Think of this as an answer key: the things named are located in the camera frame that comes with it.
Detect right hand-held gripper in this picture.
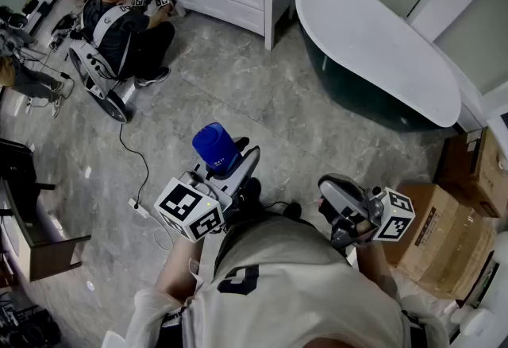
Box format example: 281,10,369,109
317,173,416,248

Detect cardboard box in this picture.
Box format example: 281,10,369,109
434,127,508,220
383,183,497,300

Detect white rolling stool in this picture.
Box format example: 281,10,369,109
67,38,136,125

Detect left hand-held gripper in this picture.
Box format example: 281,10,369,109
153,136,261,243

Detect person's right forearm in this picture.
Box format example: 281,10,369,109
355,241,400,300

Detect person's black trousers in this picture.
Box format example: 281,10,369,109
233,177,303,222

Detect person's right hand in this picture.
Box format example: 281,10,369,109
355,218,378,237

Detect white power strip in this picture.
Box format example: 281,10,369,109
127,197,150,219

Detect person's beige vest torso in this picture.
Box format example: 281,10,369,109
101,215,452,348

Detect black floor cable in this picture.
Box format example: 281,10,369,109
118,122,151,207

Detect dark wooden cabinet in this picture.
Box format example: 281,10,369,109
0,175,93,283

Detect white bathtub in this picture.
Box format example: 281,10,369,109
295,0,462,133

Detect blue cup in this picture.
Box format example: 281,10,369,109
191,122,244,177

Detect black shoulder strap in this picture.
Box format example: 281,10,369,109
160,308,187,339
400,310,429,348

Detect tangle of black cables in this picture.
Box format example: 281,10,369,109
47,11,85,52

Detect thin white cable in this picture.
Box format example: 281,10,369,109
152,215,176,251

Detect person's left forearm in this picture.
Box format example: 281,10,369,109
156,237,207,304

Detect black case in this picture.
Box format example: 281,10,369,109
0,138,56,192

